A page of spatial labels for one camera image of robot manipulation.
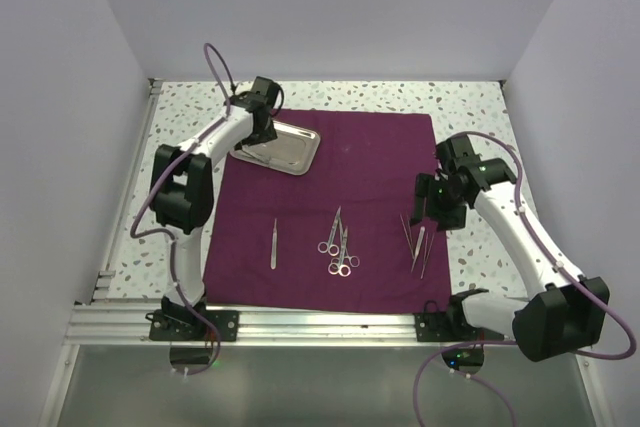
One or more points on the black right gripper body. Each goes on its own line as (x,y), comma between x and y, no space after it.
(443,206)

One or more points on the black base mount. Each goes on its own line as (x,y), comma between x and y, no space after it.
(437,327)
(184,326)

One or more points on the stainless steel instrument tray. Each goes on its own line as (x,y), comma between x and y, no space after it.
(292,152)

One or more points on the steel surgical scissors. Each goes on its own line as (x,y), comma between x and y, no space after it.
(345,259)

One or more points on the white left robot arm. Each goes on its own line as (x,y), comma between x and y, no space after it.
(183,194)

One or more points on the steel scalpel handle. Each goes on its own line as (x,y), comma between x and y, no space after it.
(274,242)

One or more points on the broad steel forceps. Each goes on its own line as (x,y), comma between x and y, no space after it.
(417,247)

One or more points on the steel ring-handled clamp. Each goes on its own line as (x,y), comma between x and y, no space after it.
(332,269)

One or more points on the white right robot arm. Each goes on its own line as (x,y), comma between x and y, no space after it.
(563,310)

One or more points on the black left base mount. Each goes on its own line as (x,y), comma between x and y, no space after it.
(184,326)

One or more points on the aluminium frame rail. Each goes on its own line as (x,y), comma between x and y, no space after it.
(125,324)

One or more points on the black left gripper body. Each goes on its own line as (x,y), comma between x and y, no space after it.
(259,136)

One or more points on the purple cloth wrap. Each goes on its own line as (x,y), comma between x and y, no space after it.
(366,164)

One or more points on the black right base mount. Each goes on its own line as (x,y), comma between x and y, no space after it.
(437,327)

